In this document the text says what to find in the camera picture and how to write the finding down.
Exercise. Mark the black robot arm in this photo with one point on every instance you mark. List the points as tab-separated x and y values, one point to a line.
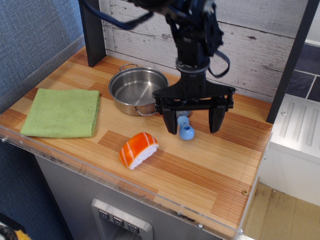
197	37

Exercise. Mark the small steel pot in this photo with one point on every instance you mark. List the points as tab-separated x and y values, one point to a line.
132	89

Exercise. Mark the black frame post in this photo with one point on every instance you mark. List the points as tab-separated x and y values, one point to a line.
93	35
308	33

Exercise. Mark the left black frame post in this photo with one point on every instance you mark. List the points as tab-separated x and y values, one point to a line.
93	35

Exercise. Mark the clear acrylic edge strip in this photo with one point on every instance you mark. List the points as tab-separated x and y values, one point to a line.
75	183

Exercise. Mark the silver dispenser panel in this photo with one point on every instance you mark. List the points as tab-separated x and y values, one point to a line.
116	224

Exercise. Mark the green cloth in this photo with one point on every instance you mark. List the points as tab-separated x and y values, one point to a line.
62	114

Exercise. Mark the yellow object at corner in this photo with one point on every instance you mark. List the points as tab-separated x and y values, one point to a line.
18	235

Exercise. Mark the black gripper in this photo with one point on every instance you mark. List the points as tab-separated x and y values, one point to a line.
194	92

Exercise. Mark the right black frame post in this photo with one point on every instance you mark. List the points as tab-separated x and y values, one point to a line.
308	33

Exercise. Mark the toy salmon sushi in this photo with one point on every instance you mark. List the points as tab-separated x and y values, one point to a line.
137	149

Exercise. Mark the white ribbed side counter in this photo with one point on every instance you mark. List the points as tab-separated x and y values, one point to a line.
291	162

